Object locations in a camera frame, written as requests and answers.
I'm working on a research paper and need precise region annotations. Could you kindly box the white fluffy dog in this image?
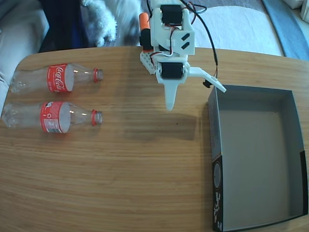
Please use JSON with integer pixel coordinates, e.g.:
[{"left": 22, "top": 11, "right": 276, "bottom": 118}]
[{"left": 81, "top": 0, "right": 143, "bottom": 48}]

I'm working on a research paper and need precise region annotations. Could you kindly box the person's leg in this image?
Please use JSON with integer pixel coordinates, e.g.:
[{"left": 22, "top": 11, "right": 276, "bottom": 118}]
[{"left": 40, "top": 0, "right": 84, "bottom": 53}]

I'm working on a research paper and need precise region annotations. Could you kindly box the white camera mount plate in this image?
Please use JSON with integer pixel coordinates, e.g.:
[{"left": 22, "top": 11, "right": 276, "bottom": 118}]
[{"left": 188, "top": 67, "right": 227, "bottom": 93}]

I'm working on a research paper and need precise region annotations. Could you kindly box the black cable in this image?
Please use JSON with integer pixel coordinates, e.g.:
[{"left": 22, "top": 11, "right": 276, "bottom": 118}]
[{"left": 177, "top": 0, "right": 220, "bottom": 80}]

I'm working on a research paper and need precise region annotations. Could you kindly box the white rug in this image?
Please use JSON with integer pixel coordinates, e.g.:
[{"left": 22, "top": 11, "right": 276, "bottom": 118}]
[{"left": 190, "top": 6, "right": 284, "bottom": 57}]

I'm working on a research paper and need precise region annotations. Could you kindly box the clear bottle Coca-Cola script label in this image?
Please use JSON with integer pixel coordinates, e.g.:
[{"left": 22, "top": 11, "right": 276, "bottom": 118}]
[{"left": 10, "top": 63, "right": 104, "bottom": 94}]

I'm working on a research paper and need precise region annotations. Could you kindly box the clear bottle red printed label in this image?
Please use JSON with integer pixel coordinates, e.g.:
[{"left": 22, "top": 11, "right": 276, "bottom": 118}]
[{"left": 1, "top": 101, "right": 103, "bottom": 134}]

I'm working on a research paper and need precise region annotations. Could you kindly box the white sofa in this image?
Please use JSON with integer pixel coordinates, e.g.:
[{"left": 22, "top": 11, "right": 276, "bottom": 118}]
[{"left": 0, "top": 0, "right": 53, "bottom": 114}]

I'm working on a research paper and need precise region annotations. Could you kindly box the blue rug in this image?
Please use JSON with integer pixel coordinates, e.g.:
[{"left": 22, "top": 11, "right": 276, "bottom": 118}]
[{"left": 262, "top": 0, "right": 309, "bottom": 61}]

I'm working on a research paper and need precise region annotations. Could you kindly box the grey cardboard box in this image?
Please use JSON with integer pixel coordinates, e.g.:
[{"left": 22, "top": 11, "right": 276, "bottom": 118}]
[{"left": 208, "top": 84, "right": 309, "bottom": 232}]

